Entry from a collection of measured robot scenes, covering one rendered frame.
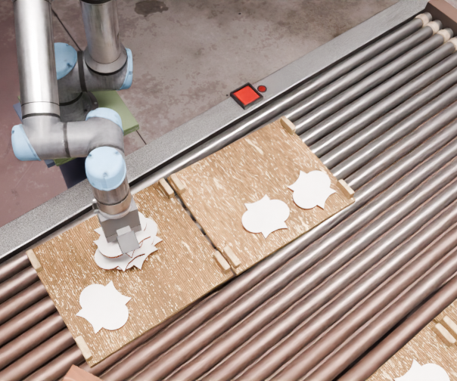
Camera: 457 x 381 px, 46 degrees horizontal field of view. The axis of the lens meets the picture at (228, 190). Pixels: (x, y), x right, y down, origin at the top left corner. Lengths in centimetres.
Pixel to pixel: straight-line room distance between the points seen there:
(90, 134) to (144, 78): 194
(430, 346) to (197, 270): 60
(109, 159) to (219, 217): 50
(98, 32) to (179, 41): 185
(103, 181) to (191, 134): 64
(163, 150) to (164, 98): 135
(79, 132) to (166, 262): 45
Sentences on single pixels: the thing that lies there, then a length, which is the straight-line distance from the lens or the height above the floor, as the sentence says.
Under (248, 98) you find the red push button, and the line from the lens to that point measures 174.
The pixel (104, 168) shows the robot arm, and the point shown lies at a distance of 107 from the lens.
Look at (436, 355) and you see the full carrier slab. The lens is 146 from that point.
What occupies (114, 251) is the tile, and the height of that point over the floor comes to 106.
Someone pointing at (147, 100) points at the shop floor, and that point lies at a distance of 297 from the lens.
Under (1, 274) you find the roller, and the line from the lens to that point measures 152.
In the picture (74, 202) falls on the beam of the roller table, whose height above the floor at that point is 92.
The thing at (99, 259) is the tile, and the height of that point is 97.
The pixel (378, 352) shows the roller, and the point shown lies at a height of 92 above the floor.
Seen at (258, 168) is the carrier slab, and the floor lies 94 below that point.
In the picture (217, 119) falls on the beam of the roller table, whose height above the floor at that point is 92.
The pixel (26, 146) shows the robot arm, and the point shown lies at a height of 134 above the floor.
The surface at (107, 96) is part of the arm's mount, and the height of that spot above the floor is 90.
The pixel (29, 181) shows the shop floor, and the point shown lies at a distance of 277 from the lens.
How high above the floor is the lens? 224
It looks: 58 degrees down
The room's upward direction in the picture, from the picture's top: 5 degrees clockwise
